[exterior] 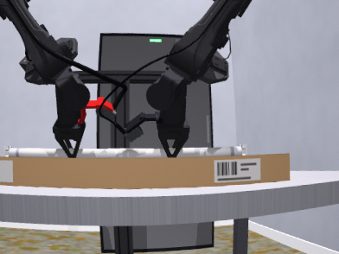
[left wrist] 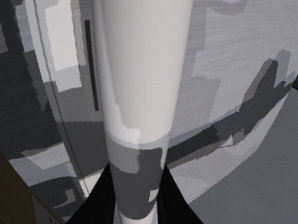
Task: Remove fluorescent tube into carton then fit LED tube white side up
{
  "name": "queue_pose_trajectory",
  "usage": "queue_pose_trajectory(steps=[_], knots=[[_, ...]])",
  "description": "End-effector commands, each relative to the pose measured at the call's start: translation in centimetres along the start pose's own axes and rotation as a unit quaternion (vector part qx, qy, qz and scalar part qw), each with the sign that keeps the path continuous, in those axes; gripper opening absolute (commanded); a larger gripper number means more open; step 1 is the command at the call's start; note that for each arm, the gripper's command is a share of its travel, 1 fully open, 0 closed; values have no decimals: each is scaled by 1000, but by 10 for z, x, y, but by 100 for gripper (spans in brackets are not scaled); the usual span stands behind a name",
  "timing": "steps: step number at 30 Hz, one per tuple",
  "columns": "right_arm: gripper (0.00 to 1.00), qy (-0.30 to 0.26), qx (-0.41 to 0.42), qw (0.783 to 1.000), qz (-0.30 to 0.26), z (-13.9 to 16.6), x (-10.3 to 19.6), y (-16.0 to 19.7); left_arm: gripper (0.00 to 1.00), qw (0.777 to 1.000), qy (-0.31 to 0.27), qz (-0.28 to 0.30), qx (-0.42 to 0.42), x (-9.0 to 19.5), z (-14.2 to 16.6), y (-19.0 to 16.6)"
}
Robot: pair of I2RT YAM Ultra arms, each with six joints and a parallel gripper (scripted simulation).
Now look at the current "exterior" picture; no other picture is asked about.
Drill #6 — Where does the white tube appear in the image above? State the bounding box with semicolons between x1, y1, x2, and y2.
9;147;242;158

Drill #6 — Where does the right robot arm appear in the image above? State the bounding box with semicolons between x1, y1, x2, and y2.
0;0;90;111

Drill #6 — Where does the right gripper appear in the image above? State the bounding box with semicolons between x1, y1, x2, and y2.
53;97;104;158

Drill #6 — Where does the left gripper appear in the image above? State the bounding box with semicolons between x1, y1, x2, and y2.
125;98;189;157

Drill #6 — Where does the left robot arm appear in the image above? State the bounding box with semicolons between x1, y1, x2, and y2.
146;0;252;111

